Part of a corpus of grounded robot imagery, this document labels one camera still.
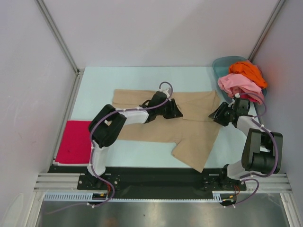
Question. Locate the orange t shirt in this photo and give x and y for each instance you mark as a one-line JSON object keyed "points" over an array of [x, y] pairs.
{"points": [[250, 71]]}

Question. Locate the left aluminium frame post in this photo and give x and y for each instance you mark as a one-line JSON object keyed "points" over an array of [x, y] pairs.
{"points": [[57, 35]]}

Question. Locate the pink t shirt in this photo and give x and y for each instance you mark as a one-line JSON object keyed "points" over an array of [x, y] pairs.
{"points": [[237, 83]]}

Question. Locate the aluminium front rail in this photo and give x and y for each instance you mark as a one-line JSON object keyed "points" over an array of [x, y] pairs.
{"points": [[52, 182]]}

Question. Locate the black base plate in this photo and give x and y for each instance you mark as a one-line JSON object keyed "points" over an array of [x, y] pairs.
{"points": [[153, 183]]}

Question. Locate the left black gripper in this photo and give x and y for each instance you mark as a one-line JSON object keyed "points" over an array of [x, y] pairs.
{"points": [[174, 112]]}

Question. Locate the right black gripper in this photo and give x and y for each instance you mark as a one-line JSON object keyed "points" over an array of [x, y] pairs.
{"points": [[218, 115]]}

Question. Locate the teal plastic basket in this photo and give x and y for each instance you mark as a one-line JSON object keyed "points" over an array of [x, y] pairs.
{"points": [[221, 69]]}

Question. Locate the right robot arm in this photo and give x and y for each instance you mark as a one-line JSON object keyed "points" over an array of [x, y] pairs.
{"points": [[262, 150]]}

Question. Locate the white slotted cable duct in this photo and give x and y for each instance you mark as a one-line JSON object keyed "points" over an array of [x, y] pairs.
{"points": [[71, 196]]}

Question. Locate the magenta t shirt in basket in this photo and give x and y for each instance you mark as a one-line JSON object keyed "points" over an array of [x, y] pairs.
{"points": [[250, 96]]}

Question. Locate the beige t shirt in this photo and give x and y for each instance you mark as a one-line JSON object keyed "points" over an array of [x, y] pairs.
{"points": [[194, 133]]}

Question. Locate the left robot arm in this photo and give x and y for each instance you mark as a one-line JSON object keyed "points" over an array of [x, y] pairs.
{"points": [[105, 128]]}

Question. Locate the folded magenta t shirt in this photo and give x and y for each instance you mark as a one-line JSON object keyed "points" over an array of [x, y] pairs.
{"points": [[75, 146]]}

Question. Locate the aluminium frame post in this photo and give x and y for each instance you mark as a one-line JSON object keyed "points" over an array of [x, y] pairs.
{"points": [[268, 25], [57, 35]]}

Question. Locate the right aluminium frame post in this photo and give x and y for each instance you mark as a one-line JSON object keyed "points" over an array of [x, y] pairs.
{"points": [[268, 25]]}

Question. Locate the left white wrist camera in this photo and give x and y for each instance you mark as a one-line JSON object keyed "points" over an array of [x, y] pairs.
{"points": [[167, 91]]}

